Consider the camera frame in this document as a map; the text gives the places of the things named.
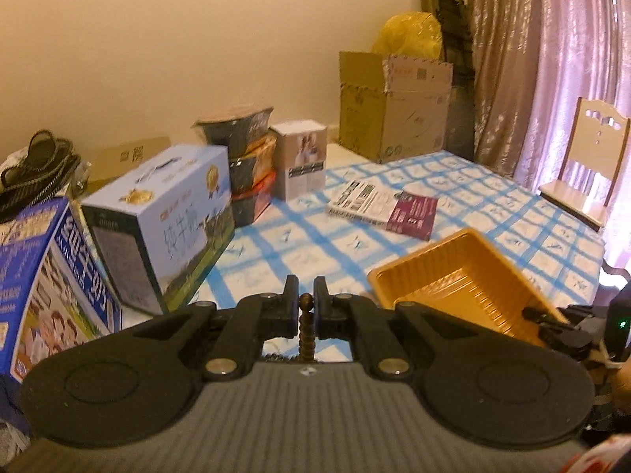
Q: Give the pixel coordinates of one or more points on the blue white checked tablecloth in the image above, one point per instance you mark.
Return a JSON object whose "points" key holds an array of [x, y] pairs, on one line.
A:
{"points": [[315, 244]]}

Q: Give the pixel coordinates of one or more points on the wooden chair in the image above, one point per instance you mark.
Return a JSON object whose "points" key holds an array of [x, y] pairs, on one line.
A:
{"points": [[591, 157]]}

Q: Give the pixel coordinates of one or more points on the light blue milk box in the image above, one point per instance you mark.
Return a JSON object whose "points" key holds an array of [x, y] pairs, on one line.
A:
{"points": [[172, 217]]}

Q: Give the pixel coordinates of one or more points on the orange instant noodle bowl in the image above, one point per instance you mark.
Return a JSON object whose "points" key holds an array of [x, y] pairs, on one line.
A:
{"points": [[251, 167]]}

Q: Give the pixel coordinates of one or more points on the blue milk carton box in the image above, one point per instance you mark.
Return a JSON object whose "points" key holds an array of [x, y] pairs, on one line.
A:
{"points": [[34, 276]]}

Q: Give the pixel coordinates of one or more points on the yellow plastic tray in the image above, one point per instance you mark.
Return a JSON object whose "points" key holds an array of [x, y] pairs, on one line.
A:
{"points": [[458, 281]]}

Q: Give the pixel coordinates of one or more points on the shiny pink curtain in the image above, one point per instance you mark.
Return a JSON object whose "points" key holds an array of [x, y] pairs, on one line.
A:
{"points": [[542, 59]]}

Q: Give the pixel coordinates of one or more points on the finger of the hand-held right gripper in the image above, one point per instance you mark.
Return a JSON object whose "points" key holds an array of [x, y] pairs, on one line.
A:
{"points": [[562, 340], [542, 316]]}

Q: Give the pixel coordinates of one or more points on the small white product box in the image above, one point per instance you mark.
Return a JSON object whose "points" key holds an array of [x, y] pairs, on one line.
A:
{"points": [[300, 157]]}

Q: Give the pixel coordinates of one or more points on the large open cardboard box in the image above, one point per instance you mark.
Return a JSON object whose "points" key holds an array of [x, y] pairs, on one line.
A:
{"points": [[394, 113]]}

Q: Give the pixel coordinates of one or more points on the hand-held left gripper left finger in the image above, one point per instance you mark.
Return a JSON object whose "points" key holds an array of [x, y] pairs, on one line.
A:
{"points": [[291, 305]]}

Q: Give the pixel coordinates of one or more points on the flat cardboard box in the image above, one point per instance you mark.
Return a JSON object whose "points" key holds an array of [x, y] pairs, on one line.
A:
{"points": [[123, 155]]}

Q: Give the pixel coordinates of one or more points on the yellow plastic bag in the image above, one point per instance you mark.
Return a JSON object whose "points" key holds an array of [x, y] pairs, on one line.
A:
{"points": [[409, 34]]}

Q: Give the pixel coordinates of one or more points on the white book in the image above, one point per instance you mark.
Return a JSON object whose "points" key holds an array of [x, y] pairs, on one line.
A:
{"points": [[362, 199]]}

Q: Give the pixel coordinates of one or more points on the red instant noodle bowl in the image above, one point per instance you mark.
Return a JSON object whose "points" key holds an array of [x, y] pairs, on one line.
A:
{"points": [[251, 204]]}

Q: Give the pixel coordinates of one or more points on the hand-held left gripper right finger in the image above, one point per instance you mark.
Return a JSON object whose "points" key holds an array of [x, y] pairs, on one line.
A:
{"points": [[321, 305]]}

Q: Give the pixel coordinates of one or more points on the purple booklet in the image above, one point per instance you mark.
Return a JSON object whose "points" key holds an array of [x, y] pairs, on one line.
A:
{"points": [[414, 214]]}

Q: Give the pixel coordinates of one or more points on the red white printed cloth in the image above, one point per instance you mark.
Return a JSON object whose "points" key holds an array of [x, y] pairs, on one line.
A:
{"points": [[601, 458]]}

